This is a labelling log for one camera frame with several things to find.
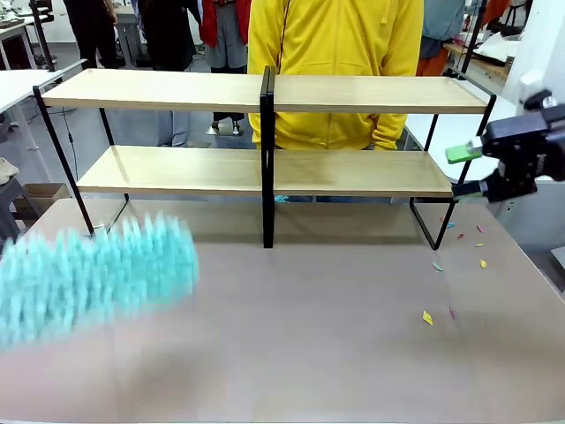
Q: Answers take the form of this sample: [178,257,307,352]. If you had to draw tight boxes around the person in red jacket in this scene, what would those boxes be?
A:
[197,0,253,134]

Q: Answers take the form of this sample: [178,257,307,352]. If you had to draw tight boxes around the teal fluffy duster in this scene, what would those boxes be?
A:
[0,210,200,354]

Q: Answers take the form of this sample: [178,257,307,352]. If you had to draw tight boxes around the person in yellow hoodie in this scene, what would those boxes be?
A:
[245,0,425,204]

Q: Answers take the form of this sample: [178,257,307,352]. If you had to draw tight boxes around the orange garment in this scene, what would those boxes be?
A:
[481,0,505,26]

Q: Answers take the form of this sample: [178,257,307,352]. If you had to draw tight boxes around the thin black pole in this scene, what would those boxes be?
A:
[457,0,488,81]

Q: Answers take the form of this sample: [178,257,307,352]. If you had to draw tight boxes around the cardboard box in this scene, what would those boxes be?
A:
[15,182,72,220]

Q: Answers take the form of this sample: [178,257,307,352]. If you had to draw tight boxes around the black hanging cable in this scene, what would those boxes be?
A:
[61,105,79,178]

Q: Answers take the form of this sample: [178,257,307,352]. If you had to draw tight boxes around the wooden shelf unit black frame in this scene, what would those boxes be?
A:
[33,65,277,249]
[260,65,498,252]

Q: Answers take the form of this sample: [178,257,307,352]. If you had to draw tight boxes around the person in blue top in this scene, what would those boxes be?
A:
[416,0,467,77]

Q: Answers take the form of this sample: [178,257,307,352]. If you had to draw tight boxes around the person with grey trousers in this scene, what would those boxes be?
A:
[138,0,198,148]

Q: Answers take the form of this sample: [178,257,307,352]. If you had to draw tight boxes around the wooden workbench with papers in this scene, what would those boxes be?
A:
[442,26,523,83]

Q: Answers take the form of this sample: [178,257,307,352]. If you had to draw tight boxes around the white background desk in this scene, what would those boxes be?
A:
[0,15,37,72]

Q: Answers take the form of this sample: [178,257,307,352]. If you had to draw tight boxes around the person in black clothes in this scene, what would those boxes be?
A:
[63,0,120,70]

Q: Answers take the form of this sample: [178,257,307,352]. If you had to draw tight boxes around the grey background desk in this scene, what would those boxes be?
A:
[114,3,147,64]

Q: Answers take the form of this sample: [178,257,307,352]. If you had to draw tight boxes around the grey stool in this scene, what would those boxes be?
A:
[0,176,28,255]

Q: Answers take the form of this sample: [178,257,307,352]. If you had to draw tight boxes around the beige cloth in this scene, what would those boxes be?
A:
[0,156,20,186]

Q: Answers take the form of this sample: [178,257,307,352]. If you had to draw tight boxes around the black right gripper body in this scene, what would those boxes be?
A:
[479,89,565,204]

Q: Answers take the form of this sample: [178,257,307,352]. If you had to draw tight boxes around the large white side table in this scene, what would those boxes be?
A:
[402,78,565,186]

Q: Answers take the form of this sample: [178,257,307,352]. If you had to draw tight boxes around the black stand pole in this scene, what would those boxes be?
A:
[28,0,57,72]

